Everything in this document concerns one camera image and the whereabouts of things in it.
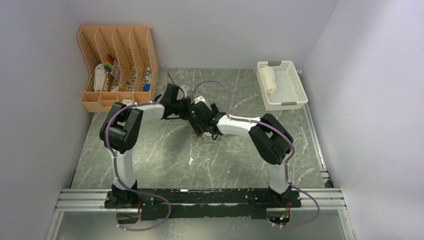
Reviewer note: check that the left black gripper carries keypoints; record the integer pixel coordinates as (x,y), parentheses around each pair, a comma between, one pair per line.
(186,100)

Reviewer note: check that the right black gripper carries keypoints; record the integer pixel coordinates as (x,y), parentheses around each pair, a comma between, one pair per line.
(194,122)

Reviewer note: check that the cream white towel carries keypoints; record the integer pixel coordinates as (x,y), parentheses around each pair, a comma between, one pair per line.
(269,79)

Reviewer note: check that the yellow brown towel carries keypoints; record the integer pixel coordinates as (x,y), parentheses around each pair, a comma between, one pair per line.
(207,135)

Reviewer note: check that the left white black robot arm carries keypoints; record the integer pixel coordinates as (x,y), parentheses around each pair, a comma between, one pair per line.
(120,132)

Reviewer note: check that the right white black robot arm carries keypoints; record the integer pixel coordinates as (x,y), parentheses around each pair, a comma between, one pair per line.
(272,141)

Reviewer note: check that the blue capped white bottle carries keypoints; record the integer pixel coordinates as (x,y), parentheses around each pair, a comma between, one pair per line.
(146,83)

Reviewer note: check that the orange plastic file organizer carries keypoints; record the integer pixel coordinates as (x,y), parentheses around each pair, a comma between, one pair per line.
(133,49)

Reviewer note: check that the rainbow coloured item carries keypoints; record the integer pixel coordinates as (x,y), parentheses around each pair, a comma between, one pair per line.
(109,63)

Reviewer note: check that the white remote control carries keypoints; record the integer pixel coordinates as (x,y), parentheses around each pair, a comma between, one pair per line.
(99,77)

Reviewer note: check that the white plastic basket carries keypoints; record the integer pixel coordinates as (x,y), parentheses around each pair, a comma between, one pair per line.
(290,95)

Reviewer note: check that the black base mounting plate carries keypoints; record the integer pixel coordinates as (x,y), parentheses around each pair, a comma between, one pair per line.
(154,204)

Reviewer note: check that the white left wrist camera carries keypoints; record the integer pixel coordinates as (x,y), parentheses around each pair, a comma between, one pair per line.
(186,89)

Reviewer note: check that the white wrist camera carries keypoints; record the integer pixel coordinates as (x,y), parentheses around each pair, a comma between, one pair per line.
(200,99)
(186,89)

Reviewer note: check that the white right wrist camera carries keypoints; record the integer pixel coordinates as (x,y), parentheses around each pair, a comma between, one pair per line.
(200,99)

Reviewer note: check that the aluminium frame rail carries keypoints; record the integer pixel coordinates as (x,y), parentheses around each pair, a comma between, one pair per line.
(92,200)

